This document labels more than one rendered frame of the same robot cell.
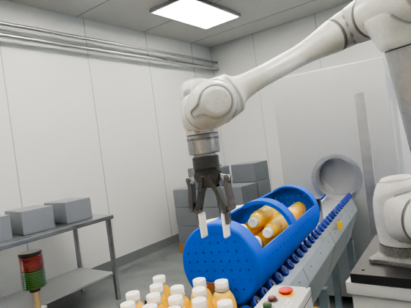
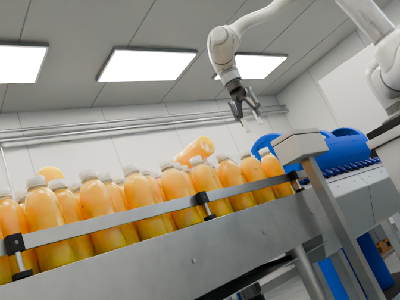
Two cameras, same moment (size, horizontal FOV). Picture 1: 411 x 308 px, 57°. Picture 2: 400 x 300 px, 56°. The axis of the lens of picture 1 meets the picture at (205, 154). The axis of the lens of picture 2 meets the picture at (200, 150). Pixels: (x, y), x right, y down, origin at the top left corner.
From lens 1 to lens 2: 0.87 m
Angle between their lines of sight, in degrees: 20
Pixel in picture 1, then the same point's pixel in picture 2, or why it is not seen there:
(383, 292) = (390, 134)
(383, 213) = (374, 86)
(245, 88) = (236, 28)
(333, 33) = not seen: outside the picture
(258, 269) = not seen: hidden behind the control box
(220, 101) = (220, 33)
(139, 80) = (221, 137)
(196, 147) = (225, 78)
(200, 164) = (230, 87)
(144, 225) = not seen: hidden behind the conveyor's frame
